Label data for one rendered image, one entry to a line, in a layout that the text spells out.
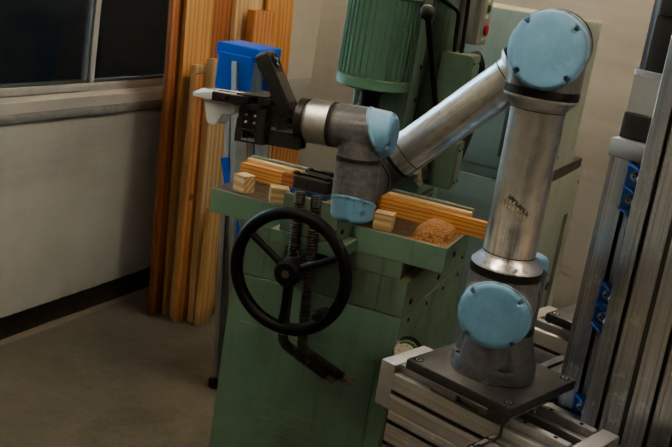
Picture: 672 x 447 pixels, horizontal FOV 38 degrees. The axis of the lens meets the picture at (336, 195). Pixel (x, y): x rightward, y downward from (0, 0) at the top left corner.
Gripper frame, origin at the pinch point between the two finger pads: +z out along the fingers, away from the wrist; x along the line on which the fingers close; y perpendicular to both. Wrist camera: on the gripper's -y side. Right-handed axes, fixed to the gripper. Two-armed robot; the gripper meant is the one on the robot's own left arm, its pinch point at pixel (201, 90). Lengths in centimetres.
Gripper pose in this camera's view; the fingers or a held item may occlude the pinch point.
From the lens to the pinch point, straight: 173.3
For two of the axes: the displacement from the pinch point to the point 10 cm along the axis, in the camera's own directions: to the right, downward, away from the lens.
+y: -1.3, 9.7, 1.9
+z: -9.4, -1.8, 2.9
